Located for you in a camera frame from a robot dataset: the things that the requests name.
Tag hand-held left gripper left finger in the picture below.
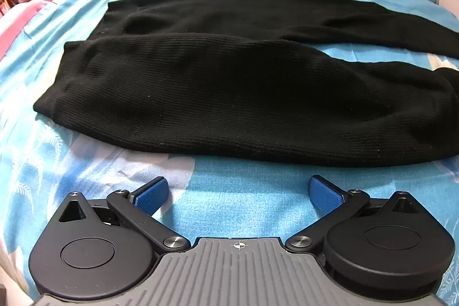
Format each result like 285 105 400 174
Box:
57 176 192 252

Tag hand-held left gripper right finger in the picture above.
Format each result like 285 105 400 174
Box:
286 174 420 252

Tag black knit pants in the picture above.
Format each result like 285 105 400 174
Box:
33 0 459 169

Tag blue floral bed sheet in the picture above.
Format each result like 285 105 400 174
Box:
0 0 459 301

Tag pink fleece blanket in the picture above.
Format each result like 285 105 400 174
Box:
0 1 51 56

